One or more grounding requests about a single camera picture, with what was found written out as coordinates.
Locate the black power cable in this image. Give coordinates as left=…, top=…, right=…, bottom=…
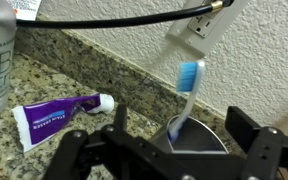
left=16, top=0, right=235, bottom=29

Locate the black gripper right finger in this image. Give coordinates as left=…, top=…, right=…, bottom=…
left=224, top=105, right=288, bottom=180

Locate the purple toothpaste tube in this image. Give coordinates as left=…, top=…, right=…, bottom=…
left=12, top=93, right=116, bottom=154

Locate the folded white paper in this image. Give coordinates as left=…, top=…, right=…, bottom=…
left=6, top=0, right=42, bottom=22

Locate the blue white toothbrush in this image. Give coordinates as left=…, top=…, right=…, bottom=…
left=167, top=60, right=207, bottom=141

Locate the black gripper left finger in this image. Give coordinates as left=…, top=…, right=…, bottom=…
left=42, top=103, right=185, bottom=180

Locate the white wall outlet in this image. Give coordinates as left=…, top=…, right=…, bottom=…
left=165, top=0, right=252, bottom=58

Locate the steel cup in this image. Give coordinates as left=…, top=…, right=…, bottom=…
left=150, top=114, right=230, bottom=156

